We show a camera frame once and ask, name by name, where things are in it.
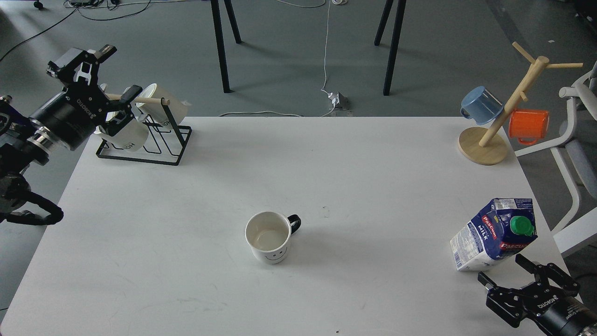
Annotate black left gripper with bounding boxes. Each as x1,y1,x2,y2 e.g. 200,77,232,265
29,44,143,151

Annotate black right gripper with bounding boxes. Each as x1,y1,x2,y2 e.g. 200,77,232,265
477,253,597,336

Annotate blue milk carton green cap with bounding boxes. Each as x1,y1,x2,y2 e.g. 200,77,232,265
450,198,538,272

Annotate white smiley mug black handle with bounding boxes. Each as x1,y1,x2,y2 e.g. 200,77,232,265
245,212,301,265

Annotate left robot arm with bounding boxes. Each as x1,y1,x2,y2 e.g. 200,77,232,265
0,44,142,226

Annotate front white mug on rack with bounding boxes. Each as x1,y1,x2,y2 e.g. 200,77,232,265
94,111,149,151

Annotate white mug on rack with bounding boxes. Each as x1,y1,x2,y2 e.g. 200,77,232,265
136,83,189,126
94,111,149,151

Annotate rear white mug on rack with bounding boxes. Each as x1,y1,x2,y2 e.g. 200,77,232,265
136,83,189,126

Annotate wooden mug tree stand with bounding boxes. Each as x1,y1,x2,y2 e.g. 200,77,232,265
458,41,583,166

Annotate black table legs left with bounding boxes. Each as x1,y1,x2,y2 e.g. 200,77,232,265
209,0,243,93

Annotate black table legs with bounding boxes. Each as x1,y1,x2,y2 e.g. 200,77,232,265
374,0,407,96
209,0,243,93

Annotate orange mug on tree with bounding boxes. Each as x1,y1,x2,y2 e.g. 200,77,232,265
507,109,550,146

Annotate blue mug on tree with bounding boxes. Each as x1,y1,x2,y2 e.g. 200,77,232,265
460,86,505,125

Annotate white power adapter on floor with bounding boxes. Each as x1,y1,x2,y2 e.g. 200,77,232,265
327,92,349,111

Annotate black table legs right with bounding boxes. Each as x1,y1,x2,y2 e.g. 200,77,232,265
374,0,407,96

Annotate black wire mug rack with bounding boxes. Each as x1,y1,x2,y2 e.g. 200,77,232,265
96,85,192,166

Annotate white chair frame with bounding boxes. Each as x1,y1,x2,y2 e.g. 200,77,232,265
514,65,597,257

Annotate black cable on floor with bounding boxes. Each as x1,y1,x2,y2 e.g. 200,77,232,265
0,0,152,61

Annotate white cable on floor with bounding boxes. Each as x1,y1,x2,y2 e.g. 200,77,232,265
217,0,348,117

